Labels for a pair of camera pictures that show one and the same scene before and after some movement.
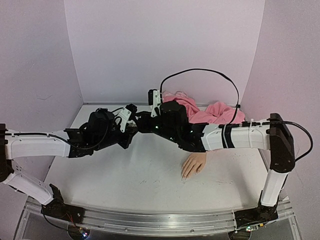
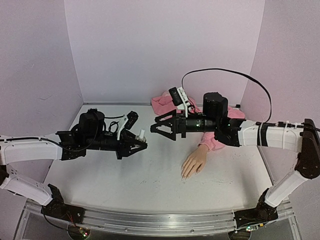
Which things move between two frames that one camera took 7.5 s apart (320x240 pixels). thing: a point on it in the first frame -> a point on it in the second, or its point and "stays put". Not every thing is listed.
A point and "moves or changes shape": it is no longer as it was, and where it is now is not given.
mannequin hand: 194,165 stays put
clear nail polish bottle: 132,123 moves or changes shape
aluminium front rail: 158,225 stays put
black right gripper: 152,122 -> 180,124
